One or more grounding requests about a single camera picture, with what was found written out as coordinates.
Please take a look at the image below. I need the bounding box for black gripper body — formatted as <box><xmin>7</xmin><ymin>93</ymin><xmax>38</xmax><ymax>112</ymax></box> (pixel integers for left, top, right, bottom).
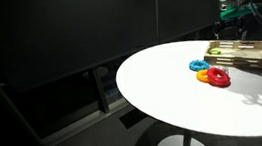
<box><xmin>212</xmin><ymin>17</ymin><xmax>249</xmax><ymax>38</ymax></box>

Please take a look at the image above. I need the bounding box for light green ring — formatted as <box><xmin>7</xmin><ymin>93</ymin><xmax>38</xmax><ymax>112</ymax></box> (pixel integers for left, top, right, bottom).
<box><xmin>208</xmin><ymin>47</ymin><xmax>222</xmax><ymax>57</ymax></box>

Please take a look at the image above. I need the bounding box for wooden slatted tray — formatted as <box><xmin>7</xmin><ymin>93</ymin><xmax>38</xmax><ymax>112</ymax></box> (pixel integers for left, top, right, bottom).
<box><xmin>201</xmin><ymin>35</ymin><xmax>262</xmax><ymax>81</ymax></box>

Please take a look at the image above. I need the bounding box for black floor plate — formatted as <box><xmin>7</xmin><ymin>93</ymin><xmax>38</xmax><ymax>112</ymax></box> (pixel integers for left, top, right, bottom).
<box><xmin>118</xmin><ymin>106</ymin><xmax>151</xmax><ymax>131</ymax></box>

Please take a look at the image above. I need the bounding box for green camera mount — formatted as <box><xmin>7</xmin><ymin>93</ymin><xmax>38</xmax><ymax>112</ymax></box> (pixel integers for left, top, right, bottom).
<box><xmin>219</xmin><ymin>2</ymin><xmax>260</xmax><ymax>22</ymax></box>

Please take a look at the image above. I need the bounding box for transparent ring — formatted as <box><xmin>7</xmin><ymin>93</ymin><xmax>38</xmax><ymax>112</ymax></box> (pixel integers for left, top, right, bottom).
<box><xmin>216</xmin><ymin>63</ymin><xmax>230</xmax><ymax>75</ymax></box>

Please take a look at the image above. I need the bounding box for red ring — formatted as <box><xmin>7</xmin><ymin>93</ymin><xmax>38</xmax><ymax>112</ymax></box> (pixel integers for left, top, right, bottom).
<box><xmin>205</xmin><ymin>65</ymin><xmax>232</xmax><ymax>91</ymax></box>

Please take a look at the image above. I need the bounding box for blue ring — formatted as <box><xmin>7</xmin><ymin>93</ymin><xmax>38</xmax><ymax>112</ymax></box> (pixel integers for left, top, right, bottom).
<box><xmin>188</xmin><ymin>57</ymin><xmax>211</xmax><ymax>74</ymax></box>

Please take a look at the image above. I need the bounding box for orange ring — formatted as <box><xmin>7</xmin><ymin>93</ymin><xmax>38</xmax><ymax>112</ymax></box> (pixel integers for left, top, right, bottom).
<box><xmin>195</xmin><ymin>69</ymin><xmax>211</xmax><ymax>85</ymax></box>

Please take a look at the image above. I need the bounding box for dark shelf post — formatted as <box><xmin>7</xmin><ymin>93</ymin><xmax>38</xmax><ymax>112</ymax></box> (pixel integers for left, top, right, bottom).
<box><xmin>90</xmin><ymin>65</ymin><xmax>111</xmax><ymax>116</ymax></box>

